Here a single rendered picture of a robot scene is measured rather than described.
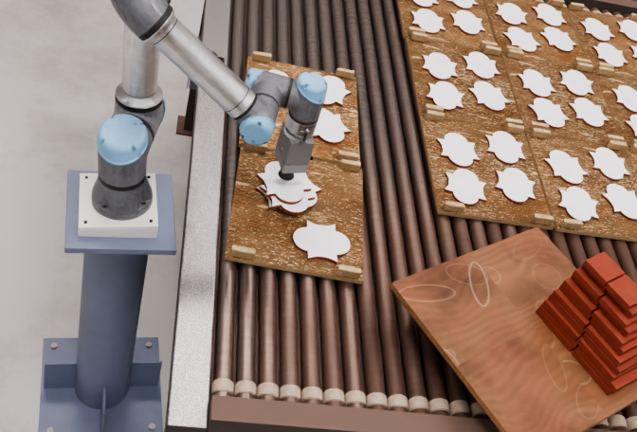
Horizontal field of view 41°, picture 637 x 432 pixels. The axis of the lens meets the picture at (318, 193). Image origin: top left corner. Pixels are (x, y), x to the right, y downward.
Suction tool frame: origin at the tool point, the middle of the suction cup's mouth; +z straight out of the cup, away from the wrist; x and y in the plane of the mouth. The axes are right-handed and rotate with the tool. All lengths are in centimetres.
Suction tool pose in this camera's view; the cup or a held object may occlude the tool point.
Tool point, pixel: (285, 174)
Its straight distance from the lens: 222.1
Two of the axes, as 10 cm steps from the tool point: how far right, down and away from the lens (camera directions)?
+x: -9.4, 0.3, -3.5
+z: -2.3, 6.9, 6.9
